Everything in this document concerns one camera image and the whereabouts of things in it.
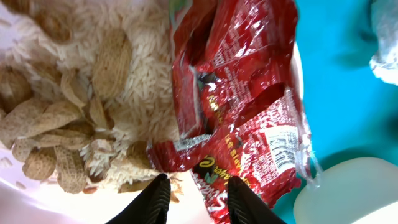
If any teal serving tray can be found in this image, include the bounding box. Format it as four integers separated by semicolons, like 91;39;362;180
274;0;397;223

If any peanut shells and rice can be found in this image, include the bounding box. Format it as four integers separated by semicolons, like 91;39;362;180
1;0;178;194

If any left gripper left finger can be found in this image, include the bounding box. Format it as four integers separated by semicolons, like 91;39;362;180
106;174;171;224

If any red snack wrapper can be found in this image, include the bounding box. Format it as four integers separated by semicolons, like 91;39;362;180
147;0;315;223

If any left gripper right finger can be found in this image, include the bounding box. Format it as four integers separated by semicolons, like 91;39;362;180
227;176;286;224

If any white plate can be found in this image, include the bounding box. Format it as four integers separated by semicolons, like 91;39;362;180
0;0;305;224

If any white tissue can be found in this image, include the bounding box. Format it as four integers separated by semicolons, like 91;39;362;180
369;0;397;86

